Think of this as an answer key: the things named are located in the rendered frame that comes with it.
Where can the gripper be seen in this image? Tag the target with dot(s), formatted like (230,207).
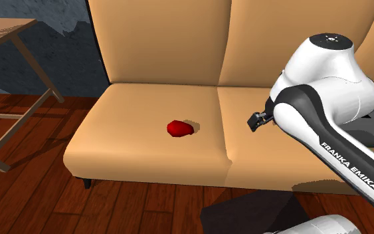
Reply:
(269,105)

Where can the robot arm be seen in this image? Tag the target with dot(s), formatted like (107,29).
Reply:
(322,81)

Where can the red rounded object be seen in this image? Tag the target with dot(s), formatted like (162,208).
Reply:
(178,128)

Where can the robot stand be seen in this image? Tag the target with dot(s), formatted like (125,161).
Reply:
(254,214)

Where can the tan sofa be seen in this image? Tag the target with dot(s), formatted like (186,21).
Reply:
(160,48)

